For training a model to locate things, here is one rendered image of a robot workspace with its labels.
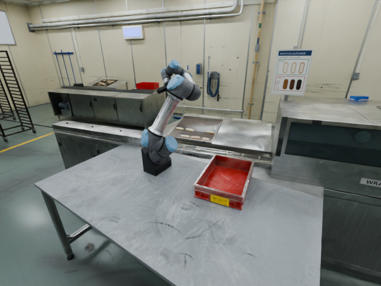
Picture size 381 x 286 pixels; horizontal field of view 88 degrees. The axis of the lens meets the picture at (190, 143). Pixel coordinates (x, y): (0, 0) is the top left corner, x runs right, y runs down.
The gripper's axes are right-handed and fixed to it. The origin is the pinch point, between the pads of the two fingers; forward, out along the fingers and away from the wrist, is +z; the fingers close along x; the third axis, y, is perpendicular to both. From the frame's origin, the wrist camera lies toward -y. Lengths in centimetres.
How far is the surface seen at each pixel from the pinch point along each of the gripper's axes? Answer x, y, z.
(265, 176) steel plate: -6, 62, 68
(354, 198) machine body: -36, 101, 99
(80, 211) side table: 24, -65, 65
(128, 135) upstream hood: 69, -21, -10
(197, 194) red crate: 0, 3, 71
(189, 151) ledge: 34, 25, 27
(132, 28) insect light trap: 238, 61, -430
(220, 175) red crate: 8, 31, 59
